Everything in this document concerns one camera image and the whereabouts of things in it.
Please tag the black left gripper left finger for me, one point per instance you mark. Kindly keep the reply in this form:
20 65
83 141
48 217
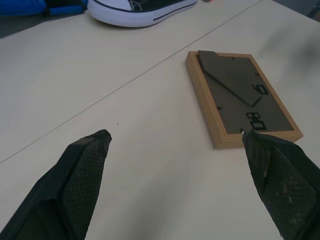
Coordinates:
62 190

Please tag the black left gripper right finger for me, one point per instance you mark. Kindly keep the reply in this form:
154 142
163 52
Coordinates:
285 185

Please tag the wooden framed grey clock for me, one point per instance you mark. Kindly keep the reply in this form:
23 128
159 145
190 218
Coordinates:
240 100

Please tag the blue fabric bag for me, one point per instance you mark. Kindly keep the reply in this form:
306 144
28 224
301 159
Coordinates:
37 6

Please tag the black and white sneaker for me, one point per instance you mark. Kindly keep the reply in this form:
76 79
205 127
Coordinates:
140 11

